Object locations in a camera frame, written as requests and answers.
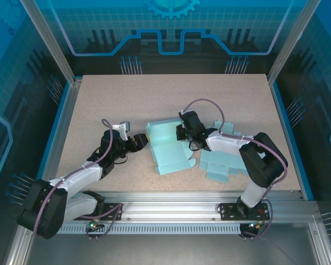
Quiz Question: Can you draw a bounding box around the slotted grey cable duct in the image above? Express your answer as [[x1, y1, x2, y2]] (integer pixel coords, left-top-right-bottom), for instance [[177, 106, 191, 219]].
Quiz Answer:
[[33, 224, 243, 235]]

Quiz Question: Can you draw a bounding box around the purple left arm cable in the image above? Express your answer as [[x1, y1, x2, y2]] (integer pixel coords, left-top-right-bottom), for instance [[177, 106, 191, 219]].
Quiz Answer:
[[33, 118, 125, 241]]

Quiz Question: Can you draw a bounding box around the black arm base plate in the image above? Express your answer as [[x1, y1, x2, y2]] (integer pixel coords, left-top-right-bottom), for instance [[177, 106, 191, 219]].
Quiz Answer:
[[219, 203, 268, 221], [93, 203, 125, 221]]

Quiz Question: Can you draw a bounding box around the aluminium frame post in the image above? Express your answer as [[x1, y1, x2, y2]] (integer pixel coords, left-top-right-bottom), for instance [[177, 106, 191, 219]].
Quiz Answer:
[[19, 0, 83, 86], [266, 0, 321, 85]]

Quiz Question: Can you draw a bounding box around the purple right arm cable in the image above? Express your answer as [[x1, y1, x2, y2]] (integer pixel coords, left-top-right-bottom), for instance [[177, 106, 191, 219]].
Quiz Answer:
[[181, 98, 289, 241]]

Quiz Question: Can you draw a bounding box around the teal paper box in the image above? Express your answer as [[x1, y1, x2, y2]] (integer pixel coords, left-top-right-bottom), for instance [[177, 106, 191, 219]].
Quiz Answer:
[[145, 117, 200, 176], [198, 120, 265, 184]]

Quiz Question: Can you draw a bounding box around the aluminium mounting beam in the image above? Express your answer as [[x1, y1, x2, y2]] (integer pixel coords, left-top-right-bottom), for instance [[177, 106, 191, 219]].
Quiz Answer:
[[24, 190, 319, 224]]

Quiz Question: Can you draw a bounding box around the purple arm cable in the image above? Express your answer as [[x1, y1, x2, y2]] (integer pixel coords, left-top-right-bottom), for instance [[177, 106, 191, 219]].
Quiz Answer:
[[33, 118, 125, 241], [181, 98, 289, 241]]

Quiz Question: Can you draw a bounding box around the small board with green light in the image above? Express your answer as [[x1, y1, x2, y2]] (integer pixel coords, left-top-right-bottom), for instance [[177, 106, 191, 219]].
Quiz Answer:
[[87, 218, 105, 230], [241, 220, 265, 232]]

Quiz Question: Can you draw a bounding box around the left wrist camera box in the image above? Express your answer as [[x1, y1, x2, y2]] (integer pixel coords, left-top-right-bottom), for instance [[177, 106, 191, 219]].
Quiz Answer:
[[111, 120, 132, 140]]

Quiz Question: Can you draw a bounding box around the aluminium lower frame rail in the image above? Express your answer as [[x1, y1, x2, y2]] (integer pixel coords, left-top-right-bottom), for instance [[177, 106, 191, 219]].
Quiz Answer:
[[4, 215, 35, 265], [307, 215, 331, 265]]

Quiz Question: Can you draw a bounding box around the blue edged side rail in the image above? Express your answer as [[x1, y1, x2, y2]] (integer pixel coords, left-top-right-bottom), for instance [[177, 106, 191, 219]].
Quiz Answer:
[[270, 81, 314, 202], [34, 78, 82, 199]]

